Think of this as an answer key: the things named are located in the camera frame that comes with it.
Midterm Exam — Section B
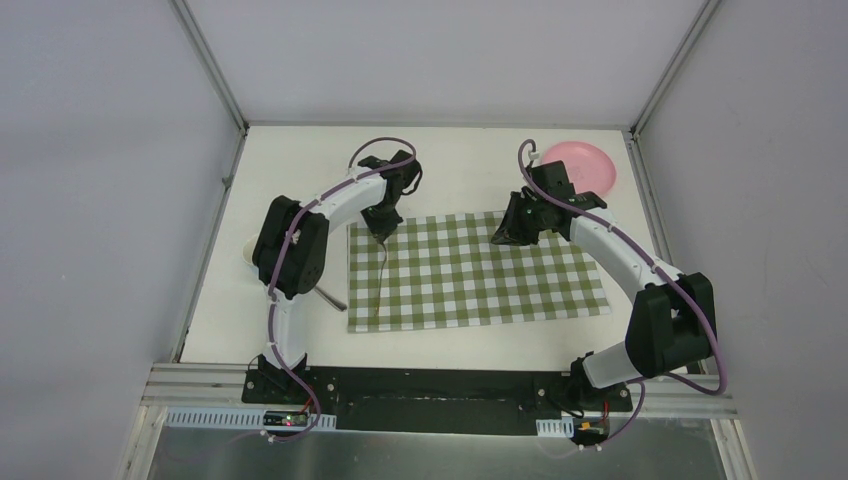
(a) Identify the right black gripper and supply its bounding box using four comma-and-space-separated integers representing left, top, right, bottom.
492, 192, 549, 247

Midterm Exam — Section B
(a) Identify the gold fork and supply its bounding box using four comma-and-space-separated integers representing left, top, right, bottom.
374, 241, 389, 317

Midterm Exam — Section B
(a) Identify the green checkered cloth napkin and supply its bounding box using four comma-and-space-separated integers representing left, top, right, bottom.
347, 211, 611, 334

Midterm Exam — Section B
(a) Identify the pink plate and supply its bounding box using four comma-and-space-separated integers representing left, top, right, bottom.
541, 141, 617, 197

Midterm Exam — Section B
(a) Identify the silver knife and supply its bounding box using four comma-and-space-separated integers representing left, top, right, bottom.
314, 286, 348, 312

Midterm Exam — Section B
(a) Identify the light blue mug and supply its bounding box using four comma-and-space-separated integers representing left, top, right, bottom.
241, 234, 259, 269

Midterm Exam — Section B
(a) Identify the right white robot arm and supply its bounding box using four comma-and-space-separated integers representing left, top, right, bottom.
491, 163, 718, 410

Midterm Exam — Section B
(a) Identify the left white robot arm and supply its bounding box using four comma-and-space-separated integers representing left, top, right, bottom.
251, 150, 423, 405

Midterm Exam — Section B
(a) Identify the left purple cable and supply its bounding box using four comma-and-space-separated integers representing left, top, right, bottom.
264, 137, 419, 445

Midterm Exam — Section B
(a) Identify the purple cable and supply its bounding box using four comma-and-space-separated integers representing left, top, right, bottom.
516, 139, 729, 452
264, 137, 419, 445

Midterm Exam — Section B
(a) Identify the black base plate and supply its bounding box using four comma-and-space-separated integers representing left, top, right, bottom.
241, 364, 633, 436

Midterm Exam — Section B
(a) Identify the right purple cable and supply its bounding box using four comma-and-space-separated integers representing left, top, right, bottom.
516, 139, 729, 452

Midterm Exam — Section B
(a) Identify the aluminium frame rail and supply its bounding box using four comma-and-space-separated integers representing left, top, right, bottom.
141, 363, 247, 407

